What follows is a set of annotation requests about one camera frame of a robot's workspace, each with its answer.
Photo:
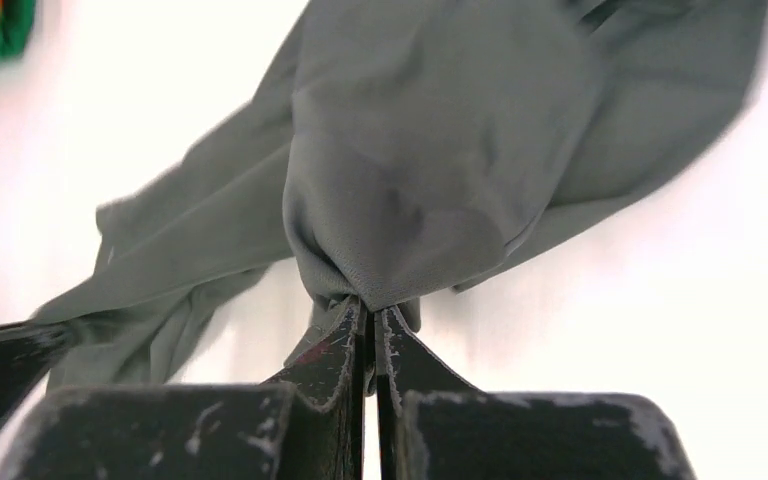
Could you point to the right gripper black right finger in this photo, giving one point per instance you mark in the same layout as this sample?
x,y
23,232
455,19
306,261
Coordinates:
x,y
404,363

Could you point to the grey t shirt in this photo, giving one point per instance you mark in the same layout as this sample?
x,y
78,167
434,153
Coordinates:
x,y
398,148

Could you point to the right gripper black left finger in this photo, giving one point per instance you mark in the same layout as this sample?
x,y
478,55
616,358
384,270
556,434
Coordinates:
x,y
324,433

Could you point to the green folded t shirt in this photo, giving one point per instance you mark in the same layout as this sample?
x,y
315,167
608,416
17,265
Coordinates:
x,y
16,23

